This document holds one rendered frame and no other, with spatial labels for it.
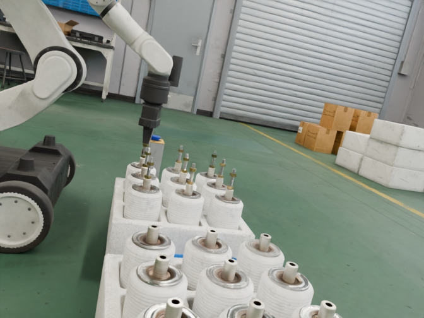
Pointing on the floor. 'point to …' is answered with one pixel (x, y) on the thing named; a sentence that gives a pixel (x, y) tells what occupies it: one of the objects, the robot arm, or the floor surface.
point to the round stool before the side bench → (10, 66)
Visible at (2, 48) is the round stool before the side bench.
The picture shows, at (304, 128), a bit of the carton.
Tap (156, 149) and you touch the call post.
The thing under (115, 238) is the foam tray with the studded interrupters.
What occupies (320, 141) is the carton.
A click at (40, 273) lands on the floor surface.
